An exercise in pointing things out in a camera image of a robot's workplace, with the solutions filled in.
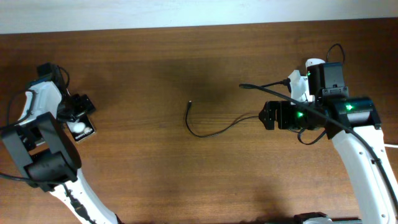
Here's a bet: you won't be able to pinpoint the black charging cable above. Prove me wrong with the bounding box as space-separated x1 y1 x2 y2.
185 43 346 138

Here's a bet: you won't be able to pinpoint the white power strip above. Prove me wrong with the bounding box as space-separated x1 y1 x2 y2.
305 58 325 69

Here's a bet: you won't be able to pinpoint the black smartphone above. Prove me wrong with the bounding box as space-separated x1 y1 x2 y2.
67 115 96 142

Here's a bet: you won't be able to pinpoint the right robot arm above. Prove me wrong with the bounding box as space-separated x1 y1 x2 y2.
259 58 397 223

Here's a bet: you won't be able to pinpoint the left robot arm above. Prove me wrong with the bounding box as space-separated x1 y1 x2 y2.
1 63 120 223

